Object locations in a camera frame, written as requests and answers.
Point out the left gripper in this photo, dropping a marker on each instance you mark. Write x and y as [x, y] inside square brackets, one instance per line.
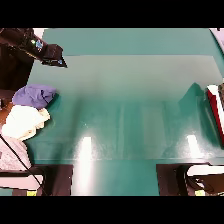
[53, 56]

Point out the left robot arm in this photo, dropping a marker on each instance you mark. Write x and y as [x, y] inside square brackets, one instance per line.
[20, 40]

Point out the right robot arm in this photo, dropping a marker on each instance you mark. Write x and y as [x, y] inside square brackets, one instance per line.
[204, 170]

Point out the purple garment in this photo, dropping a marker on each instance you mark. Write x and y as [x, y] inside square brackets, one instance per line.
[33, 96]

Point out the cream garment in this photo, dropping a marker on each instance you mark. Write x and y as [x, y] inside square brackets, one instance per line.
[23, 121]

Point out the pale pink garment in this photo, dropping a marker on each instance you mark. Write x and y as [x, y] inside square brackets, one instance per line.
[11, 155]

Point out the red garment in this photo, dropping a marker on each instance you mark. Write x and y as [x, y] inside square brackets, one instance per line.
[216, 116]

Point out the white garment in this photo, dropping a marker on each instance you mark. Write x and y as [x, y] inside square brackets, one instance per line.
[220, 105]

